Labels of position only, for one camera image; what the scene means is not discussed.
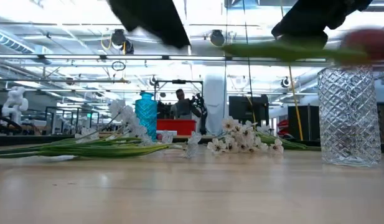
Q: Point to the white flat box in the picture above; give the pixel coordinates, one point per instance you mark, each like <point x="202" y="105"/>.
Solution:
<point x="173" y="132"/>

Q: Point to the black metal rig frame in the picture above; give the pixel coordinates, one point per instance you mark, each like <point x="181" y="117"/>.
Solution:
<point x="179" y="81"/>

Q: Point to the person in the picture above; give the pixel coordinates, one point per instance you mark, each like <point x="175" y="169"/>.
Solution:
<point x="184" y="107"/>

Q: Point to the black background robot arm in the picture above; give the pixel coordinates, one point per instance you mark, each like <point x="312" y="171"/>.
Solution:
<point x="201" y="109"/>

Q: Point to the black cabinet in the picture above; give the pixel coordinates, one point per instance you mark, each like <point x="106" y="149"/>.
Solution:
<point x="307" y="121"/>

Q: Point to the black monitor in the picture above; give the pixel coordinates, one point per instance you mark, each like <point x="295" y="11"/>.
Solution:
<point x="241" y="107"/>

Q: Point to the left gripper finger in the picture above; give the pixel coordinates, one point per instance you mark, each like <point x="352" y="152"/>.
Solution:
<point x="154" y="21"/>

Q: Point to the blue glass vase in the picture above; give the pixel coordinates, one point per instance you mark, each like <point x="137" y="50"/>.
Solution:
<point x="146" y="118"/>

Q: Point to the black aluminium table frame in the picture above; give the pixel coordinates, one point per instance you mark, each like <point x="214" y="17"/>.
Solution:
<point x="11" y="139"/>

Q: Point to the red plastic bin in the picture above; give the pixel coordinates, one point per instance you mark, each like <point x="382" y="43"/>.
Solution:
<point x="176" y="127"/>

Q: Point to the black framed enclosure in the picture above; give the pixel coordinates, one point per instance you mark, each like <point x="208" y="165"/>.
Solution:
<point x="76" y="108"/>

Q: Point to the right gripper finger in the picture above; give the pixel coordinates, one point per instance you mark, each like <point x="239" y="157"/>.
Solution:
<point x="303" y="32"/>

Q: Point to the clear glass vase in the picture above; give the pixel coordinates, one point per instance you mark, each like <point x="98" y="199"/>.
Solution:
<point x="348" y="118"/>

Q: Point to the red artificial tulip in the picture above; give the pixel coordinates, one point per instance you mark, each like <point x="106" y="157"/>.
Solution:
<point x="159" y="137"/>
<point x="366" y="43"/>

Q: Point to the white artificial flower bunch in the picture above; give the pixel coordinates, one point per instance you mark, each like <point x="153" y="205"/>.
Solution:
<point x="291" y="144"/>
<point x="86" y="151"/>
<point x="241" y="140"/>

